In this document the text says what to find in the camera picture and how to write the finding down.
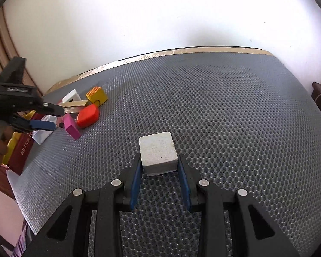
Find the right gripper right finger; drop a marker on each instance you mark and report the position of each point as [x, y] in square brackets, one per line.
[253, 231]

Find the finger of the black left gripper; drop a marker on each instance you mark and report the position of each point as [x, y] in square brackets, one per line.
[44, 125]
[49, 109]

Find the gold metal lighter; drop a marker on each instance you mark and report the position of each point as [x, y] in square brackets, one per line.
[75, 106]

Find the white stone cube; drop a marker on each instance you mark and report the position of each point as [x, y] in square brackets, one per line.
[158, 154]

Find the grey honeycomb table mat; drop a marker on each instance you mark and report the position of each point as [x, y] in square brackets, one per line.
[242, 120]

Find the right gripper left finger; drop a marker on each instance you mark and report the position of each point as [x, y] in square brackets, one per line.
[67, 231]

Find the pink eraser block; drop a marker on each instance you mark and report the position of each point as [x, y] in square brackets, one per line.
[70, 126]

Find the white power adapter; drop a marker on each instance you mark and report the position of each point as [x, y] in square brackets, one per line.
[71, 96]

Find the orange red rounded block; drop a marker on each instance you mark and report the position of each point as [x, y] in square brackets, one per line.
[88, 116]

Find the yellow orange striped block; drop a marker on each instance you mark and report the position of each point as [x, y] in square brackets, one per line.
[97, 96]

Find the gold tin box red rim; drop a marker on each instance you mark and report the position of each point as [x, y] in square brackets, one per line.
[19, 148]

